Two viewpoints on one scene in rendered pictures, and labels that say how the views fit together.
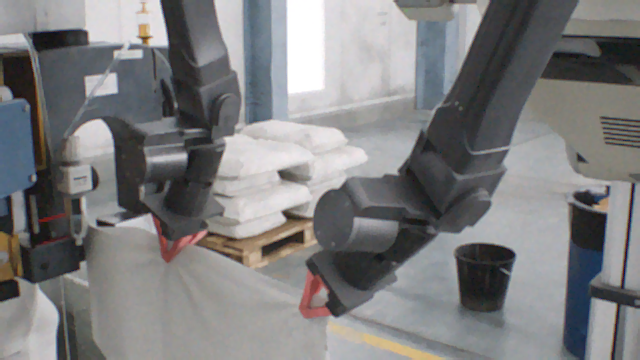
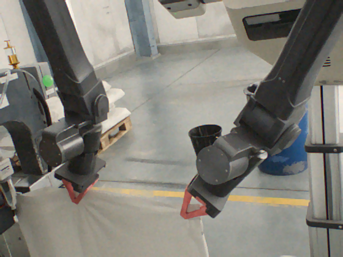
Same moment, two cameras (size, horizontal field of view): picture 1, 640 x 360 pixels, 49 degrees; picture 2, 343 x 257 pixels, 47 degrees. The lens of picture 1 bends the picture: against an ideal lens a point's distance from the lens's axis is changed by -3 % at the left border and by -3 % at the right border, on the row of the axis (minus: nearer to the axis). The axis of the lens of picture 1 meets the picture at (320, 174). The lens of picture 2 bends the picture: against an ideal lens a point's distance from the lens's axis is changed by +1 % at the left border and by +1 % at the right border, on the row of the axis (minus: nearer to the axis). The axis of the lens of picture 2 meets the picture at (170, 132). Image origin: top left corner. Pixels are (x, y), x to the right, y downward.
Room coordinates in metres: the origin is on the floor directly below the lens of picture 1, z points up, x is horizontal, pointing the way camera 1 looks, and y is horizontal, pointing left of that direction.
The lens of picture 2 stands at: (0.13, 0.14, 1.45)
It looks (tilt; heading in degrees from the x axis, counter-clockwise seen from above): 20 degrees down; 349
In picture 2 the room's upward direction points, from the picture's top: 11 degrees counter-clockwise
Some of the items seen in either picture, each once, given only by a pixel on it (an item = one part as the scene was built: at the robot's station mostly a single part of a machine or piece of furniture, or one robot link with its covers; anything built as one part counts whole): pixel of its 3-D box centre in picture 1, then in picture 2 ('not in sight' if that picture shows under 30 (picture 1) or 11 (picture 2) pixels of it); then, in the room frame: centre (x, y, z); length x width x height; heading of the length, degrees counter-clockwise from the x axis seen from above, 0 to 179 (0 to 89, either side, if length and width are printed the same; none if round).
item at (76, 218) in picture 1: (76, 216); (7, 191); (0.96, 0.34, 1.11); 0.03 x 0.03 x 0.06
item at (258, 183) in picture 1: (220, 174); not in sight; (4.05, 0.58, 0.44); 0.66 x 0.42 x 0.14; 46
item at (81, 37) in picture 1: (58, 38); not in sight; (1.09, 0.40, 1.35); 0.09 x 0.09 x 0.03
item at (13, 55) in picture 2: (144, 24); (11, 55); (1.15, 0.28, 1.37); 0.03 x 0.02 x 0.03; 52
